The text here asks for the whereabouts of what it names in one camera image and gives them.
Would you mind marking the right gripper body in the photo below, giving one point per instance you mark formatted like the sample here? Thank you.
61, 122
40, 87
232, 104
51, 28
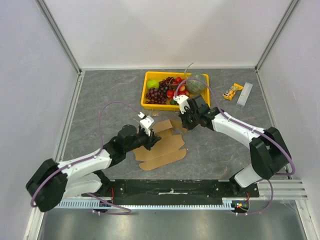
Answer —
186, 120

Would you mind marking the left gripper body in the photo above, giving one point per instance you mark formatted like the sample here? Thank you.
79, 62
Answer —
144, 139

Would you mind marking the brown cardboard box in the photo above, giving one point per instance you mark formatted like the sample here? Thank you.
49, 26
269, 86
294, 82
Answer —
167, 150

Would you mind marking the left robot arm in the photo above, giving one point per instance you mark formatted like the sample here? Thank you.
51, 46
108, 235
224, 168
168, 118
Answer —
55, 181

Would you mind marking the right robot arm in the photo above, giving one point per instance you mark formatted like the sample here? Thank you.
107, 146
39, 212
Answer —
268, 151

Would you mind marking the grey slim box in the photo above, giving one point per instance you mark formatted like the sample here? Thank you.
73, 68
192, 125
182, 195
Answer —
244, 95

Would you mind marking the green avocado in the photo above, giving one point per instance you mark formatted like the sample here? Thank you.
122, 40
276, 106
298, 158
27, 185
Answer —
173, 102

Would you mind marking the red strawberry cluster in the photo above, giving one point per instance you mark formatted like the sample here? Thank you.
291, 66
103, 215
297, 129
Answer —
172, 84

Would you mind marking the green netted melon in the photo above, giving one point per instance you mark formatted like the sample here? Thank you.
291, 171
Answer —
195, 81

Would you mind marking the yellow candy bar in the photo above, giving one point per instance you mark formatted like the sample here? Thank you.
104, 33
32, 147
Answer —
231, 92

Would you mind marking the purple grape bunch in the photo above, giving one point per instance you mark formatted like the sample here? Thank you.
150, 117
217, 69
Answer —
157, 96

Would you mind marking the green apple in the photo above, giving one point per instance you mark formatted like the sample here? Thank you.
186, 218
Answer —
152, 84

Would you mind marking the yellow plastic tray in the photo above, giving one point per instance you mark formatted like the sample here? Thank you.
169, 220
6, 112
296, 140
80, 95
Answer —
160, 75

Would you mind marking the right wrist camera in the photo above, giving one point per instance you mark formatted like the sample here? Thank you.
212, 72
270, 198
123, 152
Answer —
182, 101

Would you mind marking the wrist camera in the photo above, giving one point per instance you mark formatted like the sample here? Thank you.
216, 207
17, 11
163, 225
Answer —
146, 122
182, 101

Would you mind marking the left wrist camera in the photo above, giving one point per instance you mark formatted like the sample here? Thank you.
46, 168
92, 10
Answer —
146, 122

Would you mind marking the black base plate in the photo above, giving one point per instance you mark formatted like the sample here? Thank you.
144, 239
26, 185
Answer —
173, 192

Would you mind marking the slotted cable duct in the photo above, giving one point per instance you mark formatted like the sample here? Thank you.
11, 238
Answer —
95, 204

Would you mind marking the right aluminium frame post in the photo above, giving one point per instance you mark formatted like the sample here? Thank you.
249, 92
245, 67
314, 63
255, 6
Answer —
276, 33

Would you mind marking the aluminium frame post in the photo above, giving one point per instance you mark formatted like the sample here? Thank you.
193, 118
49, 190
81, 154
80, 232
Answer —
276, 33
58, 34

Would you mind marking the left aluminium frame post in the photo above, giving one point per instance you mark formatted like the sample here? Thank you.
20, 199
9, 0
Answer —
58, 34

